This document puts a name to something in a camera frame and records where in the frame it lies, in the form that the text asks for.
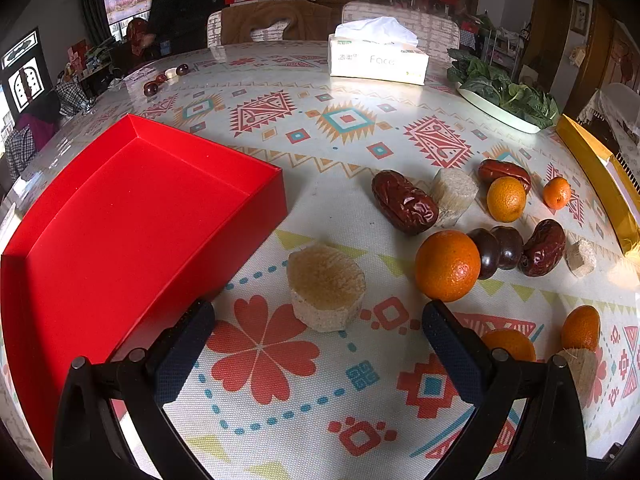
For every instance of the small dark round fruit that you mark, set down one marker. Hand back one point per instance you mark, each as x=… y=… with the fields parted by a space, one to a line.
x=182 y=68
x=161 y=78
x=151 y=88

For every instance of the small orange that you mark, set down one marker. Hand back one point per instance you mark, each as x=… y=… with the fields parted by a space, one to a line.
x=507 y=342
x=580 y=327
x=557 y=193

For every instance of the brown coat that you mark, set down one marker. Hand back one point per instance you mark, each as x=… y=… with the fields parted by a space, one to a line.
x=300 y=20

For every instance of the patterned dining chair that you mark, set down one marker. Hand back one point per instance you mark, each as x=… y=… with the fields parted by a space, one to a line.
x=214 y=27
x=430 y=22

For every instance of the dark brown chestnuts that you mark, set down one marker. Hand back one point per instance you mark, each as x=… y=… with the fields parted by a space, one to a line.
x=486 y=255

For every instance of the yellow cardboard box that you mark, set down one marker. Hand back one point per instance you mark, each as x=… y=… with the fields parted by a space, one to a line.
x=592 y=160

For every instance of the wooden doorway frame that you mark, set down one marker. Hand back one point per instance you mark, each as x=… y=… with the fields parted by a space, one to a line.
x=600 y=45

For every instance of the brown wooden door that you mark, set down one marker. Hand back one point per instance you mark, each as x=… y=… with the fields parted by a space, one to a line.
x=550 y=35

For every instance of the plate of green leaves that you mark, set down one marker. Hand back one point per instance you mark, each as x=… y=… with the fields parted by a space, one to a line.
x=500 y=87

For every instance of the white lace chair cover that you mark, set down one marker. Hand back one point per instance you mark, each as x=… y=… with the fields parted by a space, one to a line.
x=615 y=105

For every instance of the metal storage rack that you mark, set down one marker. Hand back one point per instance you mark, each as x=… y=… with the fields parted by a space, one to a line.
x=500 y=50

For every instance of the large orange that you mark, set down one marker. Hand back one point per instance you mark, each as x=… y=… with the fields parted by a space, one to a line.
x=447 y=265

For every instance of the octagonal beige cake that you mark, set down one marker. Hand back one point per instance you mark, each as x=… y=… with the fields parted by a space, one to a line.
x=325 y=287

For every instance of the small white round object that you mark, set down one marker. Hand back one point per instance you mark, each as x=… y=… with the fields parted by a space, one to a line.
x=172 y=73

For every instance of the red cardboard box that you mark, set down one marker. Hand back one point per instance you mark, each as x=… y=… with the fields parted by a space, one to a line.
x=125 y=225

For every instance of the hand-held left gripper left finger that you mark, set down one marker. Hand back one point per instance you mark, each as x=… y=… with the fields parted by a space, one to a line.
x=182 y=355

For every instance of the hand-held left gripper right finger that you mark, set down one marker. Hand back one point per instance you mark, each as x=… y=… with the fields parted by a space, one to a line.
x=452 y=355

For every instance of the medium orange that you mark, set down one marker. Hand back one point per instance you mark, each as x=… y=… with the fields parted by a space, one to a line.
x=506 y=200

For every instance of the white tissue box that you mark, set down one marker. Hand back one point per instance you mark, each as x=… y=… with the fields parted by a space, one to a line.
x=375 y=62

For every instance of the large red date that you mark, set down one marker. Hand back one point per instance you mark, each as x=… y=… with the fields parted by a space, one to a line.
x=404 y=202

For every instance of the small beige cake piece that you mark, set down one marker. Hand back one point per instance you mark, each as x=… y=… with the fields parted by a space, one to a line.
x=581 y=258

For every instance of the white oval plate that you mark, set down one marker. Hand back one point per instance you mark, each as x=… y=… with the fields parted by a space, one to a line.
x=495 y=110

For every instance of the framed wall picture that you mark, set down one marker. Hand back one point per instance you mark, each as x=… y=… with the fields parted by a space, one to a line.
x=581 y=17

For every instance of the dark brown plum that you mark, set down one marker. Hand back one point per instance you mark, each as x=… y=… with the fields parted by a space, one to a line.
x=509 y=247

